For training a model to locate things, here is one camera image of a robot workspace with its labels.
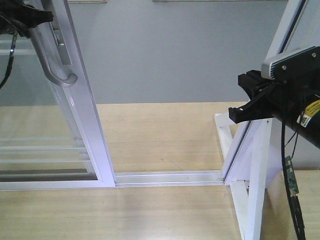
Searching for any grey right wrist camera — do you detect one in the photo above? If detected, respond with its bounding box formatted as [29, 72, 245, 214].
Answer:
[260, 46, 320, 82]

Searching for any white sliding glass door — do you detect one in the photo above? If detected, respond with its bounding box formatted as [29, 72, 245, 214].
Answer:
[0, 0, 116, 191]

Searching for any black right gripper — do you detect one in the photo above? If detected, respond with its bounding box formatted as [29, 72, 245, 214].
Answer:
[228, 70, 308, 124]

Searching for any silver door lock plate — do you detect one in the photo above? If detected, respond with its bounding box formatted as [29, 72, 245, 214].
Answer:
[50, 20, 72, 65]

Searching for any grey metal door handle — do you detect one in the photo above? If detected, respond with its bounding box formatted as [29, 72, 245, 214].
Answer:
[30, 28, 78, 88]

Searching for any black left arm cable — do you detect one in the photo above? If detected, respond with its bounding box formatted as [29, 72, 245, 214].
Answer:
[0, 14, 31, 90]

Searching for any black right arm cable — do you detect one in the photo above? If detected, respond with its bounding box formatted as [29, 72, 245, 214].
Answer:
[281, 92, 307, 240]

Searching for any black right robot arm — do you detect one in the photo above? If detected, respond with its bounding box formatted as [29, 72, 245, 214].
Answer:
[228, 70, 320, 147]

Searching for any green circuit board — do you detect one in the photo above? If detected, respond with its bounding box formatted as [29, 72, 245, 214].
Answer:
[284, 155, 299, 197]

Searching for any silver floor door track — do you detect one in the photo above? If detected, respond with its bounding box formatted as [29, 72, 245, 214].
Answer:
[115, 170, 224, 188]

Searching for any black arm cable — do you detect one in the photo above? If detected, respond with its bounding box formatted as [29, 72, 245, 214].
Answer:
[281, 92, 307, 240]
[0, 14, 31, 90]

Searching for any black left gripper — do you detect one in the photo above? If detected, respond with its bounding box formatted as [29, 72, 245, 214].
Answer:
[0, 0, 54, 34]

